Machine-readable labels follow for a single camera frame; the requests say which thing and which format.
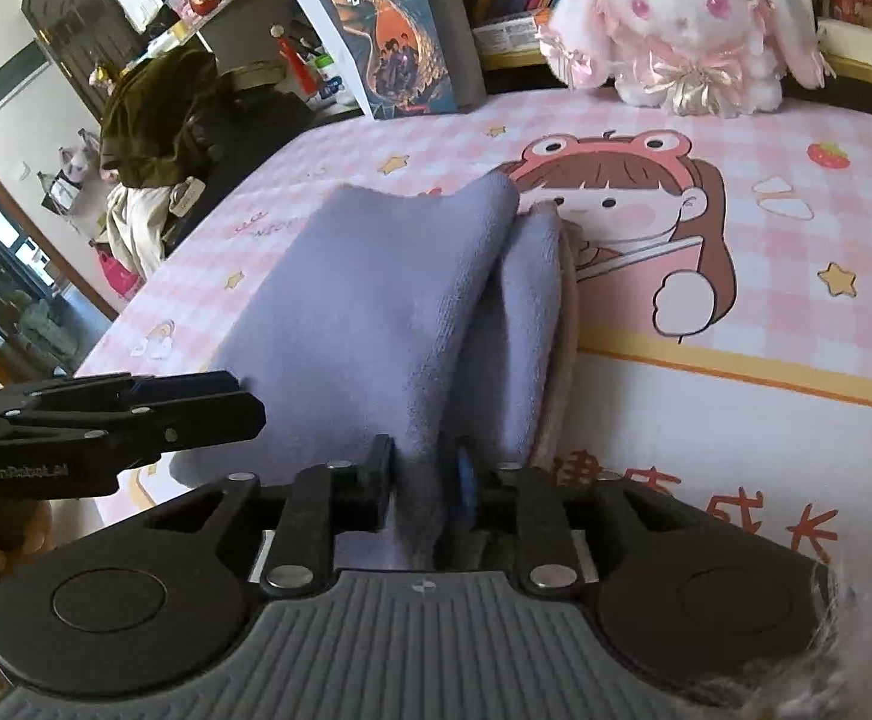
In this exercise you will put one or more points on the white jar green lid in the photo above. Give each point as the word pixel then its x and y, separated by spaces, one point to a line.
pixel 334 82

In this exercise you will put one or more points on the red tassel charm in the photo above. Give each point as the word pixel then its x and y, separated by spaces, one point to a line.
pixel 297 67

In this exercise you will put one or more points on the orange white toothpaste box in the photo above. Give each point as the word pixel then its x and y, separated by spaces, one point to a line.
pixel 507 34

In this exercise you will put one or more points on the dragon cover book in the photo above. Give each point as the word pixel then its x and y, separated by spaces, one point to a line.
pixel 398 45

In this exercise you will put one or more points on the purple and brown sweater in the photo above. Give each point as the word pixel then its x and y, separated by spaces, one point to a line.
pixel 376 315

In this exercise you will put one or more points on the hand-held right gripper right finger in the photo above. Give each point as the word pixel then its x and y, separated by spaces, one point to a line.
pixel 467 495

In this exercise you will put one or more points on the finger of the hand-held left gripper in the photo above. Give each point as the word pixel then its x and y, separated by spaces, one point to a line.
pixel 203 420
pixel 135 386

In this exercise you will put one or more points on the black chair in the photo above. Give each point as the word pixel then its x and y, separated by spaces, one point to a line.
pixel 256 135

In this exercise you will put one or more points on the person's left hand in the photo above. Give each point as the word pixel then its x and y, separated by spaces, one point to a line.
pixel 0 540

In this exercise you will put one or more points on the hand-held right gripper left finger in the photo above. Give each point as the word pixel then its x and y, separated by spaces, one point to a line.
pixel 377 480

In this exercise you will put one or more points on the dark wooden door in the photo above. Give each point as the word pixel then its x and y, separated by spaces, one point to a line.
pixel 75 15

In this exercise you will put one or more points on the dark olive jacket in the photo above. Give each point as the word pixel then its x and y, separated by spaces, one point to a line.
pixel 158 120

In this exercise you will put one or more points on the white flat box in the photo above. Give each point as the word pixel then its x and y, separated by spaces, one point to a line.
pixel 871 41

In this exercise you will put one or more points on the cream cloth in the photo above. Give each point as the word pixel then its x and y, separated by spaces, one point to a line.
pixel 139 229

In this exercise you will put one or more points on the white pink plush bunny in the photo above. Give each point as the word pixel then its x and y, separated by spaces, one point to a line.
pixel 676 7

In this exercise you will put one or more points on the wooden bookshelf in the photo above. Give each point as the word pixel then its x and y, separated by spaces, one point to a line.
pixel 511 58

